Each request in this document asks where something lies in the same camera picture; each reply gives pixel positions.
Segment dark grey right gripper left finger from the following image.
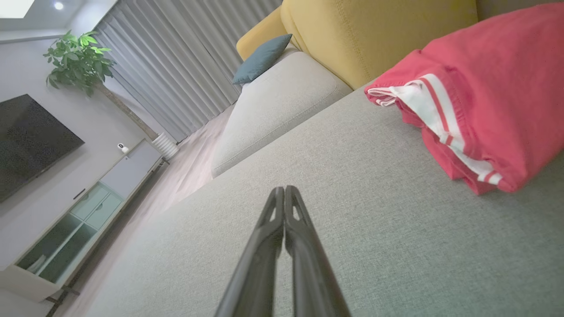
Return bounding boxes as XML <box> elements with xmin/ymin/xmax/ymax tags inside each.
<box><xmin>215</xmin><ymin>186</ymin><xmax>286</xmax><ymax>317</ymax></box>

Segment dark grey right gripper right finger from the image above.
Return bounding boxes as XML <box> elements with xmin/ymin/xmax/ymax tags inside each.
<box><xmin>284</xmin><ymin>185</ymin><xmax>352</xmax><ymax>317</ymax></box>

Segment red shorts with white stripes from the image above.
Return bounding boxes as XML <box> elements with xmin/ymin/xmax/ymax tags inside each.
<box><xmin>365</xmin><ymin>2</ymin><xmax>564</xmax><ymax>195</ymax></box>

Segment large grey sofa seat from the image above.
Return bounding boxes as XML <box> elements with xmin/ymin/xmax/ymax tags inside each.
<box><xmin>84</xmin><ymin>79</ymin><xmax>564</xmax><ymax>317</ymax></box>

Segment white ribbed plant pot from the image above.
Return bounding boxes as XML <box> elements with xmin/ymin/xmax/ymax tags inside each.
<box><xmin>152</xmin><ymin>132</ymin><xmax>180</xmax><ymax>160</ymax></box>

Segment pale green tv cabinet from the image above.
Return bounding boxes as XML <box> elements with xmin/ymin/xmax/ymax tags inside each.
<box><xmin>0</xmin><ymin>139</ymin><xmax>170</xmax><ymax>304</ymax></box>

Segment blue throw cushion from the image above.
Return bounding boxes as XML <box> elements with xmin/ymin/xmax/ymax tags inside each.
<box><xmin>232</xmin><ymin>34</ymin><xmax>293</xmax><ymax>85</ymax></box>

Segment grey pleated curtain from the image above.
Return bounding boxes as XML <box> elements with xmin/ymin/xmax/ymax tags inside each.
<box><xmin>94</xmin><ymin>0</ymin><xmax>282</xmax><ymax>142</ymax></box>

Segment yellow sofa backrest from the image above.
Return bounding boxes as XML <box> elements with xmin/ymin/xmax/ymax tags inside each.
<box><xmin>237</xmin><ymin>0</ymin><xmax>479</xmax><ymax>90</ymax></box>

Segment green potted tree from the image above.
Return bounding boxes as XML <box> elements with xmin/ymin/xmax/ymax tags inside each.
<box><xmin>43</xmin><ymin>30</ymin><xmax>159</xmax><ymax>140</ymax></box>

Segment bright ceiling light panel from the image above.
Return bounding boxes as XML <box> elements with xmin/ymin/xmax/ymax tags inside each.
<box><xmin>0</xmin><ymin>0</ymin><xmax>35</xmax><ymax>19</ymax></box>

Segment black wall television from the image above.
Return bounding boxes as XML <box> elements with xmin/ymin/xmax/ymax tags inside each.
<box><xmin>0</xmin><ymin>94</ymin><xmax>85</xmax><ymax>203</ymax></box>

